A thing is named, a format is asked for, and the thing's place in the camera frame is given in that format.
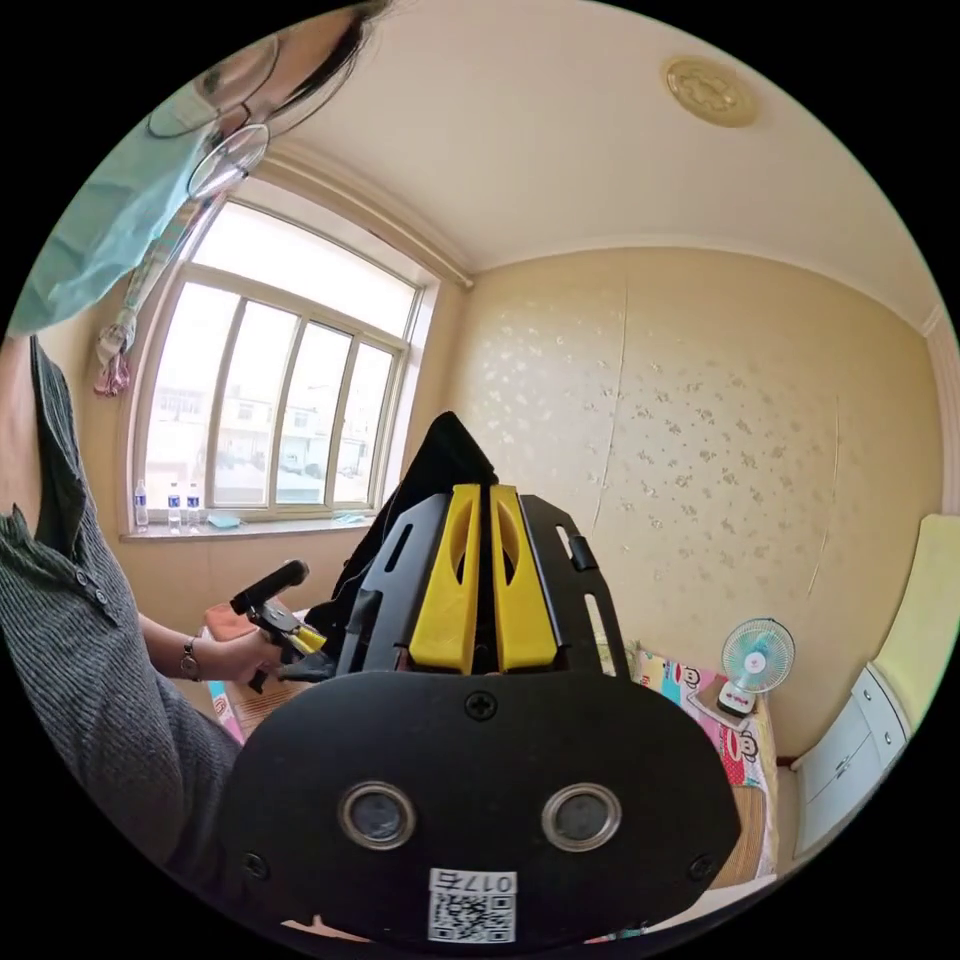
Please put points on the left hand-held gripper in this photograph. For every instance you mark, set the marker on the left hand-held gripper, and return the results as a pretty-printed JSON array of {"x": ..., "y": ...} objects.
[{"x": 271, "y": 624}]

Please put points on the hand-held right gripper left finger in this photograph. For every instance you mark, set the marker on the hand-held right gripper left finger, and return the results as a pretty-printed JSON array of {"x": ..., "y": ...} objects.
[{"x": 444, "y": 600}]

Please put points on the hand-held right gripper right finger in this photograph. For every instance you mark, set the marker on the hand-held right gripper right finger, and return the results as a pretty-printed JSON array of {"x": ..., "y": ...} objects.
[{"x": 523, "y": 600}]

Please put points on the black pants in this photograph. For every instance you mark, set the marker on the black pants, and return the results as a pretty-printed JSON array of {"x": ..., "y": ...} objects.
[{"x": 450, "y": 457}]

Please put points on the person's left forearm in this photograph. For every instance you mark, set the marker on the person's left forearm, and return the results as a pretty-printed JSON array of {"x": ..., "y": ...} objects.
[{"x": 171, "y": 646}]

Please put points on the person's left hand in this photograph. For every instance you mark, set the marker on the person's left hand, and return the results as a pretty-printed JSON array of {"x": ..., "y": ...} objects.
[{"x": 238, "y": 658}]

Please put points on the person's right hand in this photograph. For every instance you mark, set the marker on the person's right hand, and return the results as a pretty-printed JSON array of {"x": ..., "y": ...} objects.
[{"x": 319, "y": 927}]

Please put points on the orange pillow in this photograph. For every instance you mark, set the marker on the orange pillow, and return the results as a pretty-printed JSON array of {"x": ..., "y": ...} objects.
[{"x": 226, "y": 622}]

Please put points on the light blue face mask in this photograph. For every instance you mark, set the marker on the light blue face mask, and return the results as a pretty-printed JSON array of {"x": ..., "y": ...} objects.
[
  {"x": 352, "y": 517},
  {"x": 223, "y": 519}
]

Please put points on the clear water bottle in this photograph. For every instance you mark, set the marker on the clear water bottle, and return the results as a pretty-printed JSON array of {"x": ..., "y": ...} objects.
[
  {"x": 174, "y": 507},
  {"x": 140, "y": 504},
  {"x": 193, "y": 505}
]

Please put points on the person's body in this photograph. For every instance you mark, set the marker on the person's body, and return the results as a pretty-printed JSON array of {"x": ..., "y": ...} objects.
[{"x": 90, "y": 712}]

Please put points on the small white and blue fan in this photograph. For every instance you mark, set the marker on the small white and blue fan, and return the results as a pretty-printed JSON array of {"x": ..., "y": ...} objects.
[{"x": 754, "y": 664}]

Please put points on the window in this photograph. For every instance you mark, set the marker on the window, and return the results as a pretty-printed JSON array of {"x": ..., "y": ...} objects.
[{"x": 262, "y": 375}]

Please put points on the white cupboard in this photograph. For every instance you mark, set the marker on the white cupboard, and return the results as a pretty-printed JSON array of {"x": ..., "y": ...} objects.
[{"x": 847, "y": 765}]

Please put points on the round ceiling lamp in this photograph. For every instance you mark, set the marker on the round ceiling lamp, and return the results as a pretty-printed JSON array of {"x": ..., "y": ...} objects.
[{"x": 709, "y": 90}]

